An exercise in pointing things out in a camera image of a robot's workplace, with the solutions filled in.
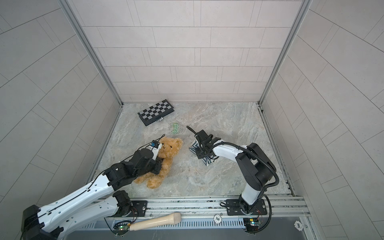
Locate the blue white striped sweater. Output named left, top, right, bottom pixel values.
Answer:
left=189, top=140, right=219, bottom=166

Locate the brown teddy bear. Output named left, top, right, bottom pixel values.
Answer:
left=134, top=137, right=183, bottom=189

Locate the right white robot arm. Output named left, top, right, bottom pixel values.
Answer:
left=188, top=128, right=280, bottom=215

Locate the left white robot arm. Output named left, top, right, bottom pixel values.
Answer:
left=21, top=147, right=162, bottom=240

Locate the green brick pattern plastic bag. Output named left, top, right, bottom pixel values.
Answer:
left=170, top=123, right=180, bottom=135

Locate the folded black chess board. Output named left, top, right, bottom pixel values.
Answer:
left=138, top=99, right=174, bottom=126

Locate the left green circuit board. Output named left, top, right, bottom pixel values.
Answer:
left=113, top=221, right=132, bottom=236

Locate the right circuit board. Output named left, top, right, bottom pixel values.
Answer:
left=243, top=218, right=260, bottom=233

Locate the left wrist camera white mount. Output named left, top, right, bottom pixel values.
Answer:
left=148, top=140, right=162, bottom=160

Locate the black corrugated cable conduit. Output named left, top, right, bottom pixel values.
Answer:
left=186, top=125, right=280, bottom=234

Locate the beige wooden handle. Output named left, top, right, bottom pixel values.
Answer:
left=129, top=212, right=182, bottom=231

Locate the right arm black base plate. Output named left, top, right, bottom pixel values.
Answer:
left=221, top=199, right=268, bottom=216

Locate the aluminium mounting rail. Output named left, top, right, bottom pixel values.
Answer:
left=62, top=195, right=309, bottom=226

